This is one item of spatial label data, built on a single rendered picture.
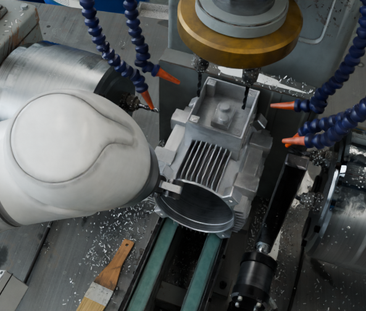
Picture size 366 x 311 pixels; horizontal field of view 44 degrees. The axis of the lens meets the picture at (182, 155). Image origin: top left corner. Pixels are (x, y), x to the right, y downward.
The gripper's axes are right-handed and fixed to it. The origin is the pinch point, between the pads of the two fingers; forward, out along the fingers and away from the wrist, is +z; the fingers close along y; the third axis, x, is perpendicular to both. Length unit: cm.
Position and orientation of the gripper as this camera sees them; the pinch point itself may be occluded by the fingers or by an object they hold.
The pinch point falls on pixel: (155, 185)
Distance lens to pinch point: 74.3
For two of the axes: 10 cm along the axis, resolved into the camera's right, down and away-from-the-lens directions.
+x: -3.1, 9.5, -1.0
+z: 1.3, 1.5, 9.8
